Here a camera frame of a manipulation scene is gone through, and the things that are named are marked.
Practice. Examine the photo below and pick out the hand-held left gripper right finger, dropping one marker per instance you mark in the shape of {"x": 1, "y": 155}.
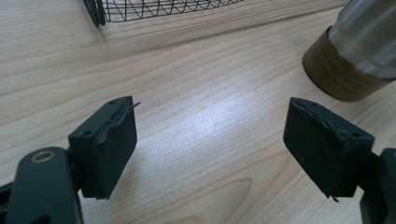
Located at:
{"x": 323, "y": 149}

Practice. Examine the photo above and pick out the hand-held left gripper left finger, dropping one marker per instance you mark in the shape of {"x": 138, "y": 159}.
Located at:
{"x": 107, "y": 149}

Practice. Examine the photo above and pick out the steel bottle with wooden base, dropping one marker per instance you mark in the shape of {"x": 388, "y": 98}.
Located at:
{"x": 351, "y": 53}

